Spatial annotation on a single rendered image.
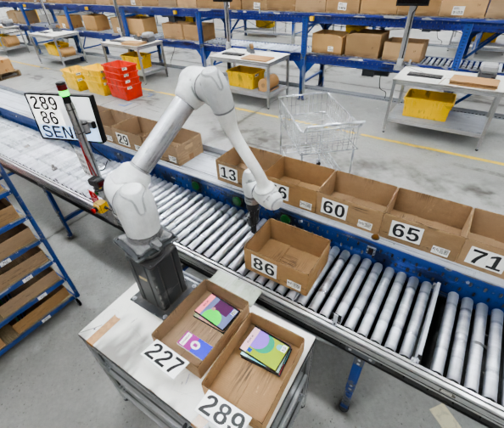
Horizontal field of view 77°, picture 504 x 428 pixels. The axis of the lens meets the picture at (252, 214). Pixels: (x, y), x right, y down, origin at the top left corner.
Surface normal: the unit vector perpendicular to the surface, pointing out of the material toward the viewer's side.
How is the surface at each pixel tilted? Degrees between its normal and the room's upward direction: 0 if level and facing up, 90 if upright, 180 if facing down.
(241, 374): 2
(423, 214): 89
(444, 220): 90
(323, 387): 0
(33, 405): 0
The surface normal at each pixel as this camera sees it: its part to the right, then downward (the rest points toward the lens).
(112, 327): -0.04, -0.78
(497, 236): -0.56, 0.52
